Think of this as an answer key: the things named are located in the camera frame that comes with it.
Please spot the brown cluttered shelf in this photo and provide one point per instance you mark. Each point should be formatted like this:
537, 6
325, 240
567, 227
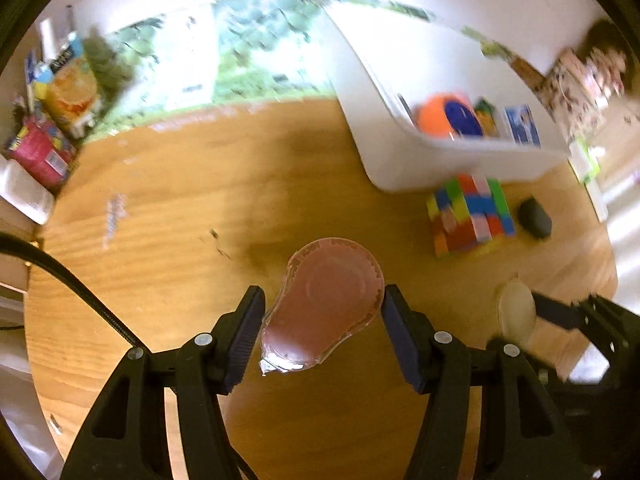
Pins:
590, 75

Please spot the multicoloured puzzle cube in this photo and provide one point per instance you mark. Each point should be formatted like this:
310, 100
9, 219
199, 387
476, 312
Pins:
470, 215

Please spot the blue white carton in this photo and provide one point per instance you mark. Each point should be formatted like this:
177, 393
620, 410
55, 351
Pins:
32, 75

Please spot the pink packet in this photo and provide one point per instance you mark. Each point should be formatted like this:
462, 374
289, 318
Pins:
40, 152

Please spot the white plastic container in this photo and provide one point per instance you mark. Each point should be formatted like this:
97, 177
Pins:
25, 192

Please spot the white plastic bin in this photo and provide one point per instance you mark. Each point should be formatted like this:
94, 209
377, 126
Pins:
380, 120

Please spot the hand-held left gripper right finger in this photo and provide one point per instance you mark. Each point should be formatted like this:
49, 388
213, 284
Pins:
400, 340

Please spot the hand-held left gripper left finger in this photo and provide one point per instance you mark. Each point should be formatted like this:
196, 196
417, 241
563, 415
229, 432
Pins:
245, 340

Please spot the green white box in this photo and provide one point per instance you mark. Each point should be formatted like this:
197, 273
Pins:
587, 160

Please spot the orange round toy blue top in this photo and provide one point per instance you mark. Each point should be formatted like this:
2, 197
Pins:
435, 115

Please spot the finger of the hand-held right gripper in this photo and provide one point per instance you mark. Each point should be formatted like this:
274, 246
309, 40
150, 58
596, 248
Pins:
557, 310

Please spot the cream round compact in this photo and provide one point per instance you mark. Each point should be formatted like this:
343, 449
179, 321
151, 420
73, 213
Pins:
517, 310

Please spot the small green plant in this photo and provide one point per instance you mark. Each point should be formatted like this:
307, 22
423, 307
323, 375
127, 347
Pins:
107, 60

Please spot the green floral printed cloth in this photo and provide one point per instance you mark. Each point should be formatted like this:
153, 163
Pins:
260, 55

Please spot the black power adapter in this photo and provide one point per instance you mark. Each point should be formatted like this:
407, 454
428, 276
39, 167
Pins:
535, 217

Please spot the white bottle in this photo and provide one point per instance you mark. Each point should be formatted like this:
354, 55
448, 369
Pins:
47, 35

